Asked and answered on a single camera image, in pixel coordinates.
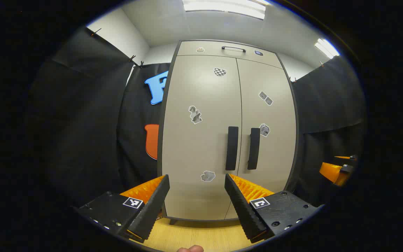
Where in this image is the small ceiling light panel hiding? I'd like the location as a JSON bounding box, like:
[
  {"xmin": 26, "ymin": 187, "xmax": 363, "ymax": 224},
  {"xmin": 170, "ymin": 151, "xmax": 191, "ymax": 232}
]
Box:
[{"xmin": 314, "ymin": 38, "xmax": 340, "ymax": 59}]

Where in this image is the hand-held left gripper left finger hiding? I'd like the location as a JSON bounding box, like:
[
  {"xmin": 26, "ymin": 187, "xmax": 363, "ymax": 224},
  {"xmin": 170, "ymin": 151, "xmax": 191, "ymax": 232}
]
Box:
[{"xmin": 73, "ymin": 174, "xmax": 170, "ymax": 244}]

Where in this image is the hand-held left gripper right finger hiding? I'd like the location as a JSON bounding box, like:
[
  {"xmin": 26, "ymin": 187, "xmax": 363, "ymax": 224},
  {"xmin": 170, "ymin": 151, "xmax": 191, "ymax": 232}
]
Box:
[{"xmin": 224, "ymin": 173, "xmax": 325, "ymax": 244}]

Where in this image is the black door handle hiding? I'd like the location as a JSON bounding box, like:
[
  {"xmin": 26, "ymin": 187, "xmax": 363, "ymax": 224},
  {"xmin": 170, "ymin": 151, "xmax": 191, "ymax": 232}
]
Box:
[
  {"xmin": 225, "ymin": 126, "xmax": 239, "ymax": 171},
  {"xmin": 247, "ymin": 128, "xmax": 261, "ymax": 170}
]

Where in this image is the grey cabinet door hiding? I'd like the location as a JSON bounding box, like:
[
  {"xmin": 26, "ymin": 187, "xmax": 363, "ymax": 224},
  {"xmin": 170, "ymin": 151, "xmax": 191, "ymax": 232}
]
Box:
[
  {"xmin": 224, "ymin": 58, "xmax": 297, "ymax": 220},
  {"xmin": 162, "ymin": 55, "xmax": 242, "ymax": 221}
]

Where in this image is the grey double-door shoe cabinet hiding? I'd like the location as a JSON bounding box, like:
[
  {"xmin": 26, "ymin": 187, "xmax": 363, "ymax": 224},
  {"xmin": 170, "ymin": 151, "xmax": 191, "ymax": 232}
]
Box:
[{"xmin": 157, "ymin": 39, "xmax": 300, "ymax": 224}]

